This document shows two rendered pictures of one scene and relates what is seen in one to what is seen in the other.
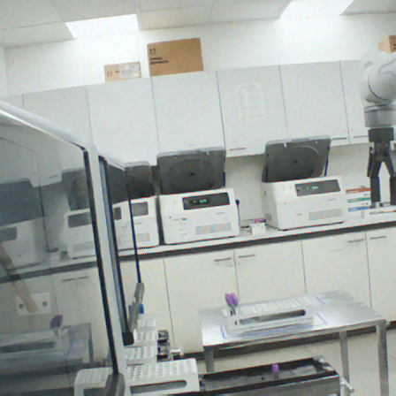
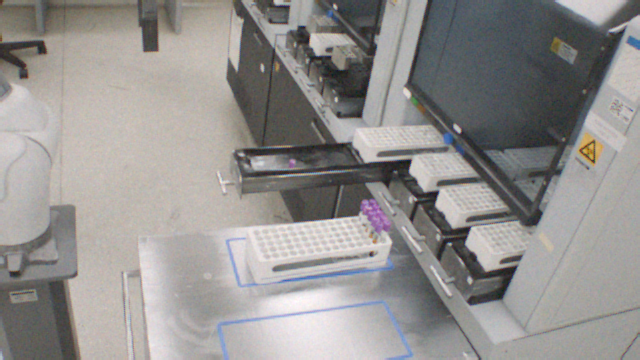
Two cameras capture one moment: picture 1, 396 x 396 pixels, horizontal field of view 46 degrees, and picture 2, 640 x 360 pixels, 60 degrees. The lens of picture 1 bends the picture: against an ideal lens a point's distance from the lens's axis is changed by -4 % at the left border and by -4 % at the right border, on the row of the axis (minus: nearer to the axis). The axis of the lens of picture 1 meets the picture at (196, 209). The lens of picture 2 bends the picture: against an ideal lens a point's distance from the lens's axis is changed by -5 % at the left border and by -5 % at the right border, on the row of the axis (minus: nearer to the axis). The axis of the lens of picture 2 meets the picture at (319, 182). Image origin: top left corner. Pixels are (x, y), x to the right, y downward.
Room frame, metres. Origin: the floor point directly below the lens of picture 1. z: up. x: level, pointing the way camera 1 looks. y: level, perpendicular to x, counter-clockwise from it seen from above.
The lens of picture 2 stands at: (2.44, -0.58, 1.67)
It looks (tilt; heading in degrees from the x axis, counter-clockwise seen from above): 35 degrees down; 157
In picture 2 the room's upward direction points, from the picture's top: 11 degrees clockwise
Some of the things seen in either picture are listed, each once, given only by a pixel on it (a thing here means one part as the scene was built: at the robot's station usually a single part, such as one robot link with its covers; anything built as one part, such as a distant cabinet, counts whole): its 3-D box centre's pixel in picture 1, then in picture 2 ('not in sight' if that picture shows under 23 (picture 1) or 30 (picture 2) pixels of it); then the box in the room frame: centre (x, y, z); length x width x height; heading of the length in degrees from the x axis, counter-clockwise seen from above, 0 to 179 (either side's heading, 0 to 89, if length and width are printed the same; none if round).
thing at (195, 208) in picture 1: (194, 194); not in sight; (3.78, 0.00, 1.24); 0.62 x 0.56 x 0.69; 4
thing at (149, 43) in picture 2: (375, 190); (150, 34); (1.38, -0.53, 1.24); 0.03 x 0.01 x 0.07; 92
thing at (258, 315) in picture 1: (267, 316); (318, 247); (1.58, -0.20, 0.85); 0.30 x 0.10 x 0.06; 94
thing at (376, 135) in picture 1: (382, 144); not in sight; (1.31, -0.54, 1.37); 0.08 x 0.07 x 0.09; 2
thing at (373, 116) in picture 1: (379, 118); not in sight; (1.31, -0.54, 1.44); 0.09 x 0.09 x 0.06
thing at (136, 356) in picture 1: (104, 367); (463, 171); (1.31, 0.31, 0.83); 0.30 x 0.10 x 0.06; 93
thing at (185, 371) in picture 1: (140, 384); (405, 144); (1.16, 0.20, 0.83); 0.30 x 0.10 x 0.06; 93
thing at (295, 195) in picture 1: (300, 181); not in sight; (3.83, -0.85, 1.25); 0.62 x 0.56 x 0.69; 3
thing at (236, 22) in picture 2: not in sight; (233, 38); (-0.58, 0.01, 0.43); 0.27 x 0.02 x 0.36; 3
